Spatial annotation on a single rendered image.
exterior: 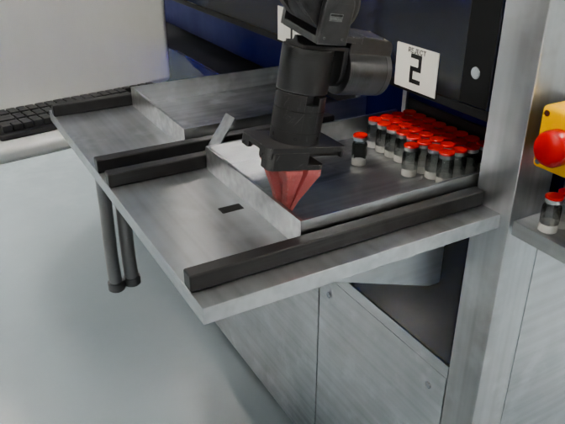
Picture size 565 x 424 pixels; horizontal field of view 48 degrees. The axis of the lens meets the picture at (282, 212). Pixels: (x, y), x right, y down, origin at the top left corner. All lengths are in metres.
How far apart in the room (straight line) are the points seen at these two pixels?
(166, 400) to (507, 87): 1.32
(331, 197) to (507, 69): 0.26
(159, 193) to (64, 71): 0.73
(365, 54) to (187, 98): 0.58
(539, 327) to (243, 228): 0.47
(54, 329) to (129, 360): 0.31
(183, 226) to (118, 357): 1.25
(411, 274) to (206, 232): 0.31
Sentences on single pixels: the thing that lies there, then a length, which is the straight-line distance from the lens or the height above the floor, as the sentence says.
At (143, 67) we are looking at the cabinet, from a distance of 1.62.
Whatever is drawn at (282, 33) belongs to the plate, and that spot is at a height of 1.00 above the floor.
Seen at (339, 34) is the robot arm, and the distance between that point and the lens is 0.67.
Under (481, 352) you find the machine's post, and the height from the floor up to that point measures 0.67.
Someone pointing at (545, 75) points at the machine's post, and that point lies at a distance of 0.77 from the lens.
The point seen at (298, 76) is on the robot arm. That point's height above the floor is 1.06.
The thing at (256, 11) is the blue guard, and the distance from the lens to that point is 1.28.
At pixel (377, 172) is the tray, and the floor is 0.88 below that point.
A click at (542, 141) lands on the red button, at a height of 1.00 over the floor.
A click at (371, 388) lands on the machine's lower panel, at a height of 0.42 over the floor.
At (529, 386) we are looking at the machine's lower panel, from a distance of 1.08.
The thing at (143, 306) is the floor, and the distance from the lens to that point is 2.18.
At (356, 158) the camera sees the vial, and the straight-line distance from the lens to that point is 0.92.
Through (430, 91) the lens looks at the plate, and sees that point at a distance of 0.88.
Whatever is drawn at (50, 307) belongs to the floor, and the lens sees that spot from 2.26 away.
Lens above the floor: 1.24
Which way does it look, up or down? 27 degrees down
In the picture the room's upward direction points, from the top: straight up
